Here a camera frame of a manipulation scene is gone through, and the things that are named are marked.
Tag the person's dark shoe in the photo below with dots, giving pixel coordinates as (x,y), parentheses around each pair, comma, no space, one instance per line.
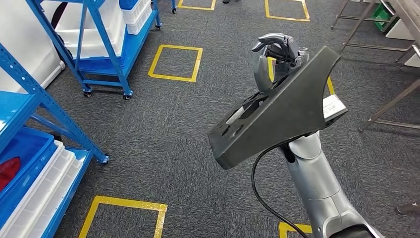
(229,1)

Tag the white cabinet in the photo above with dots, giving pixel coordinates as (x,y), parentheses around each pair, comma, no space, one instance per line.
(398,33)

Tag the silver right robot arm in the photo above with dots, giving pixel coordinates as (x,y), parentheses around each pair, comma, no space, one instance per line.
(311,177)

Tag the yellow floor tape square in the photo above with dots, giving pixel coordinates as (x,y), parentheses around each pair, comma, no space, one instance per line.
(288,226)
(180,47)

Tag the red item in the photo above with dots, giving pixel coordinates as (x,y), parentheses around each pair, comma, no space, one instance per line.
(8,172)

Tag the black plastic car part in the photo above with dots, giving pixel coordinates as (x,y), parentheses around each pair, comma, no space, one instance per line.
(279,118)

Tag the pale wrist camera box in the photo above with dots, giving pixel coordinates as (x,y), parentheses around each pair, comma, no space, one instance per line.
(333,106)

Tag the small white plastic bin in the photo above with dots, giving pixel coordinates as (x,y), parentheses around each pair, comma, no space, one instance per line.
(139,19)

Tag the green plastic crate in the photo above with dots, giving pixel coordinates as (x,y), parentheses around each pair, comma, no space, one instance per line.
(382,14)

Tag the stainless steel table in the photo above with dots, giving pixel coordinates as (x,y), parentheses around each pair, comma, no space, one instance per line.
(408,14)

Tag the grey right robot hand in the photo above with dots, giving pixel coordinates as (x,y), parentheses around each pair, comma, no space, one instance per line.
(262,72)

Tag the blue plastic bin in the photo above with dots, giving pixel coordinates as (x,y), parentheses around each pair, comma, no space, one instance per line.
(29,154)
(128,4)

